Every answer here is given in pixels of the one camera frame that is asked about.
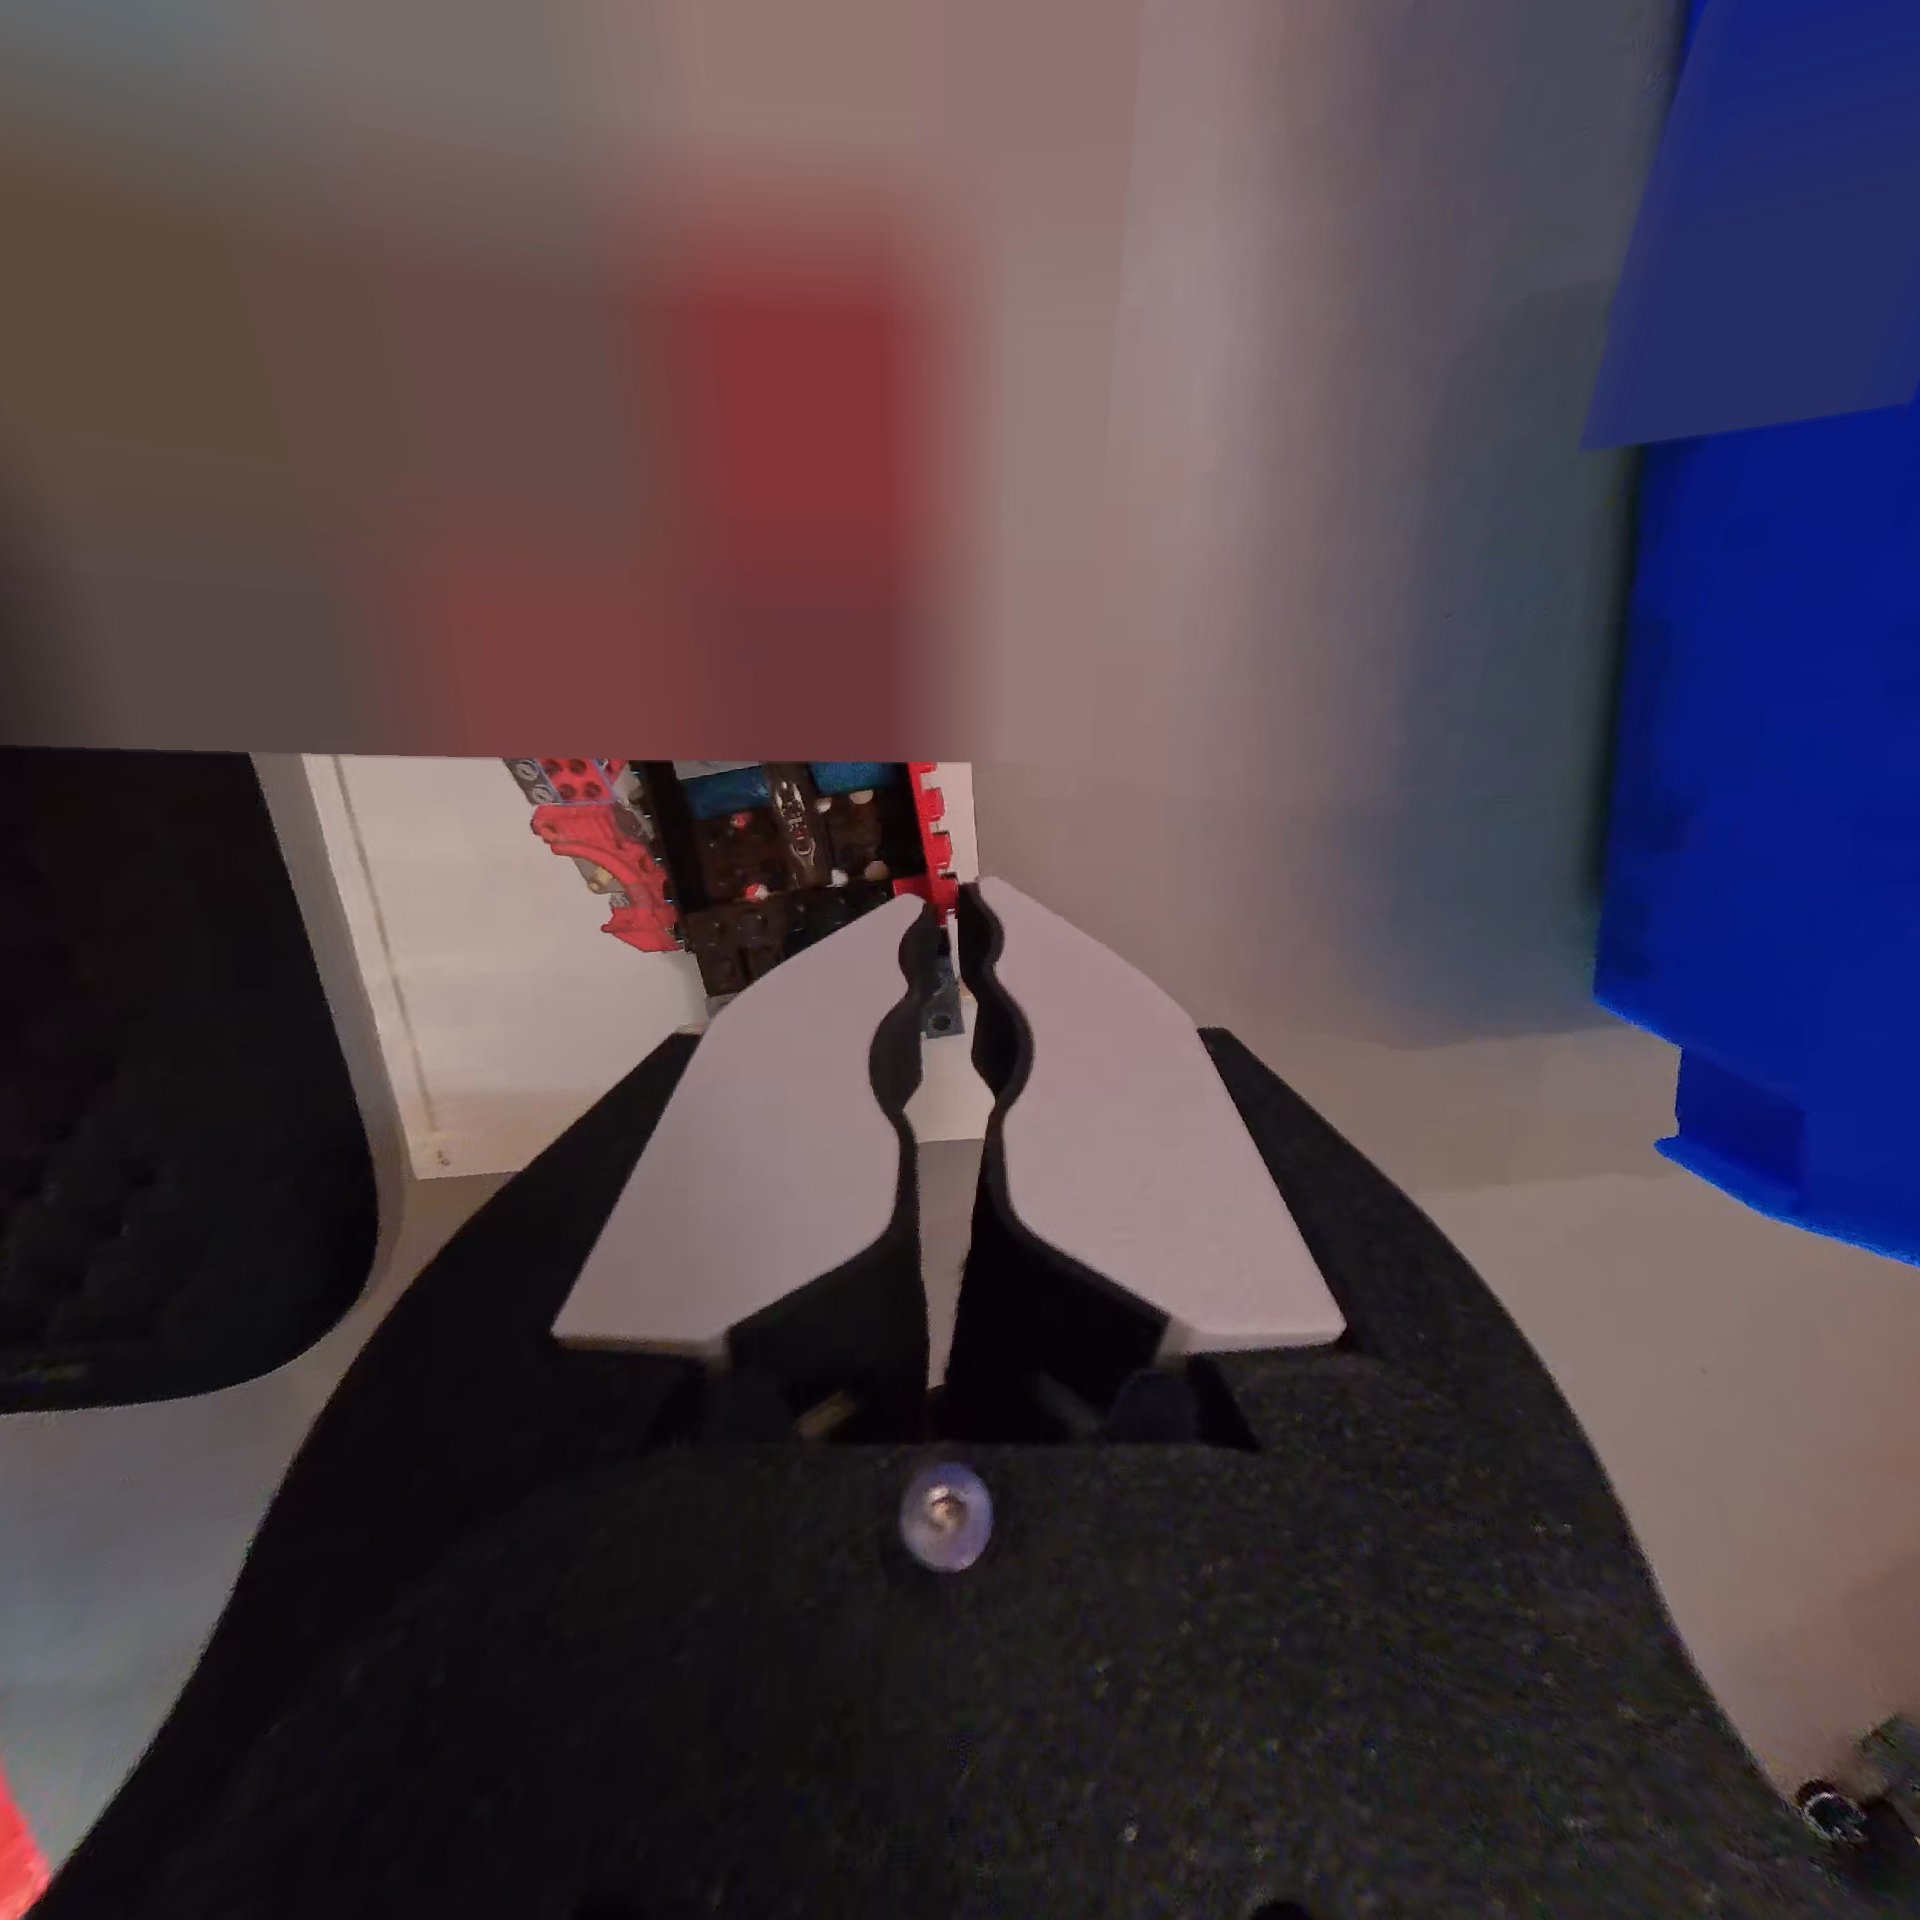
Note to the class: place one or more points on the red and black lego car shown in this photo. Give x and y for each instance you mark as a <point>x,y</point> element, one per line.
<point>780,872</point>

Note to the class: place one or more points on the red striped lego piece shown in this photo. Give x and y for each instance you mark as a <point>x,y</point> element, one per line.
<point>942,826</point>

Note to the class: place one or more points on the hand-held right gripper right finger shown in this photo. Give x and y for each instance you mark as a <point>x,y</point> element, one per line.
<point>1155,1187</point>

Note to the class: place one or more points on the blue plastic bin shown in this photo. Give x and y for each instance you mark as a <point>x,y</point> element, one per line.
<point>1773,751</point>

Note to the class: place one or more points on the black quilted chair seat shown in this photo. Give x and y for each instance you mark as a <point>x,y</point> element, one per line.
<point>151,1082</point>

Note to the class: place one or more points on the lego instruction booklet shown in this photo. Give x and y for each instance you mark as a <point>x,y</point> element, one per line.
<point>480,990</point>

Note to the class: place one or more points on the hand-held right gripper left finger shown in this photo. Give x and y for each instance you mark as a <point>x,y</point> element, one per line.
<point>738,1201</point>

